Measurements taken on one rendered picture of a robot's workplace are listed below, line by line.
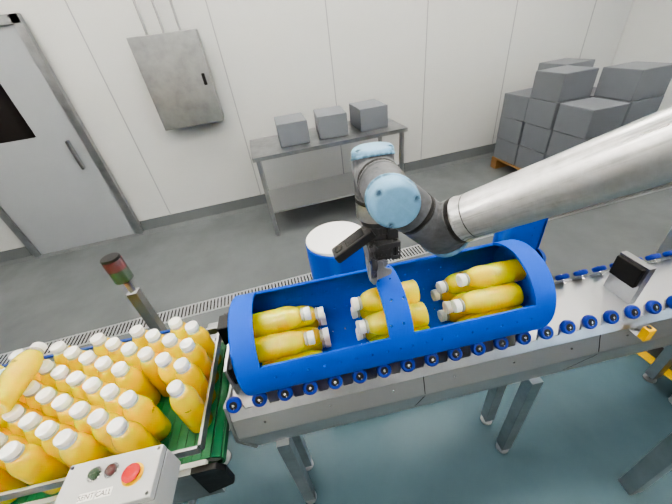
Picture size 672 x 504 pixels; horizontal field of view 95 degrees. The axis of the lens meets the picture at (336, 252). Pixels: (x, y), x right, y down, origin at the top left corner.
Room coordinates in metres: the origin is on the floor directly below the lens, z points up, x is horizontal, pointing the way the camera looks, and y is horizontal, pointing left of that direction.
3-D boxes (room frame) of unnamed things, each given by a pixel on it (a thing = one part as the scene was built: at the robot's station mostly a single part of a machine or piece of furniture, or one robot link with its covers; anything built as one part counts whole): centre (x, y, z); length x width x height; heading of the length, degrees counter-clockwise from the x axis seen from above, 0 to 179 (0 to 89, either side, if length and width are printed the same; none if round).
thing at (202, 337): (0.70, 0.49, 0.99); 0.07 x 0.07 x 0.19
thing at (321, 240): (1.19, -0.01, 1.03); 0.28 x 0.28 x 0.01
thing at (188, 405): (0.49, 0.47, 0.99); 0.07 x 0.07 x 0.19
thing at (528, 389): (0.62, -0.69, 0.31); 0.06 x 0.06 x 0.63; 5
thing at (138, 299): (0.92, 0.78, 0.55); 0.04 x 0.04 x 1.10; 5
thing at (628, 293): (0.72, -0.96, 1.00); 0.10 x 0.04 x 0.15; 5
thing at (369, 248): (0.64, -0.11, 1.37); 0.09 x 0.08 x 0.12; 95
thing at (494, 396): (0.76, -0.68, 0.31); 0.06 x 0.06 x 0.63; 5
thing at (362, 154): (0.63, -0.11, 1.54); 0.10 x 0.09 x 0.12; 2
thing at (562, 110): (3.47, -2.80, 0.59); 1.20 x 0.80 x 1.19; 10
